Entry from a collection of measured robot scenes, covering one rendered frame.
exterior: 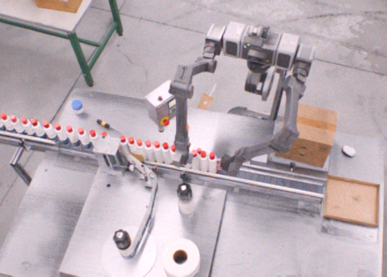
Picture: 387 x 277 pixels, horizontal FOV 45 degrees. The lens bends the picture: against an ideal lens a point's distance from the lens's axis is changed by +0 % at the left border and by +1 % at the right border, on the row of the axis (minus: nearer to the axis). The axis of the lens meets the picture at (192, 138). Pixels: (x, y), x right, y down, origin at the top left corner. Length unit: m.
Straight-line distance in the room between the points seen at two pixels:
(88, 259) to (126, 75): 2.21
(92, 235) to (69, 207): 0.26
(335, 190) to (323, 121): 0.43
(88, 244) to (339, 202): 1.47
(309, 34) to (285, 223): 2.47
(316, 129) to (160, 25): 2.53
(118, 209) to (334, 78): 2.50
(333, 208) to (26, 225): 1.80
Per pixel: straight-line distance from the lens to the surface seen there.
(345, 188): 2.91
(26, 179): 3.39
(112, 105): 3.21
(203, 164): 2.70
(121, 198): 2.79
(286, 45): 2.54
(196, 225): 2.67
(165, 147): 2.68
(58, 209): 2.91
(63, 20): 3.92
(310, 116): 2.78
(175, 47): 4.60
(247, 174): 2.80
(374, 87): 4.49
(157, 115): 2.41
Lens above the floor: 3.37
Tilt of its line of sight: 58 degrees down
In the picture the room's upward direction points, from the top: 5 degrees counter-clockwise
